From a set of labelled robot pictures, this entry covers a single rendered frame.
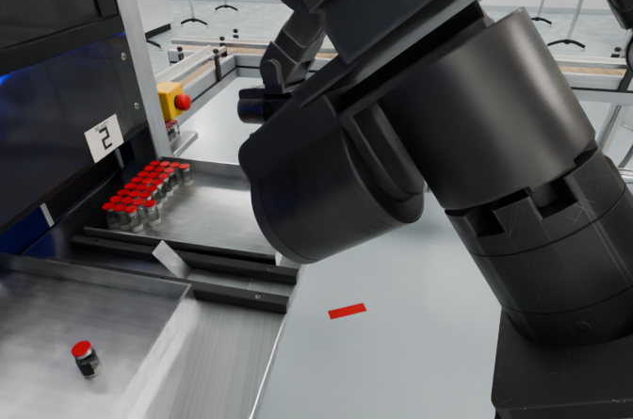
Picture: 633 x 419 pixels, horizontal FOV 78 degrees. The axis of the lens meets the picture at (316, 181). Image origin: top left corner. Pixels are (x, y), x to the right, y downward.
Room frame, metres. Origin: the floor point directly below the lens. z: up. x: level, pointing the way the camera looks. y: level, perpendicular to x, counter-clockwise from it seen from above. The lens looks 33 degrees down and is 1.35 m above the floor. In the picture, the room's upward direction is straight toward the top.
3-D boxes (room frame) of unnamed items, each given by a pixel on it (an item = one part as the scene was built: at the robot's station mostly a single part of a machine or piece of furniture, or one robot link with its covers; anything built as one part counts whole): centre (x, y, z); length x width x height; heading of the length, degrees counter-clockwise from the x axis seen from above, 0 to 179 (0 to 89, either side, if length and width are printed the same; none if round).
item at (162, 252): (0.44, 0.18, 0.91); 0.14 x 0.03 x 0.06; 78
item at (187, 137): (0.93, 0.41, 0.87); 0.14 x 0.13 x 0.02; 78
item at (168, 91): (0.91, 0.37, 1.00); 0.08 x 0.07 x 0.07; 78
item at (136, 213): (0.64, 0.31, 0.90); 0.18 x 0.02 x 0.05; 169
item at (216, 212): (0.62, 0.21, 0.90); 0.34 x 0.26 x 0.04; 79
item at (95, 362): (0.29, 0.28, 0.90); 0.02 x 0.02 x 0.04
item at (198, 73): (1.22, 0.45, 0.92); 0.69 x 0.16 x 0.16; 168
